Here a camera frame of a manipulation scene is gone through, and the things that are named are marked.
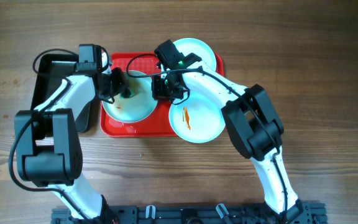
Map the green yellow scrub sponge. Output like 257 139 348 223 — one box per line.
121 88 133 98

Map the light blue plate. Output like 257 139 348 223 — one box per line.
168 91 225 143
167 37 217 72
102 72 157 123

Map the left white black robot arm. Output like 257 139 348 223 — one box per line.
9 63 129 223

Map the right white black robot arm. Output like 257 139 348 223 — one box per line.
151 61 303 223

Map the red plastic serving tray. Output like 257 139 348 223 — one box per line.
100 52 224 138

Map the black water tray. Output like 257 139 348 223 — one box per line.
30 54 92 133

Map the black metal base rail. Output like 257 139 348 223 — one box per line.
50 202 328 224

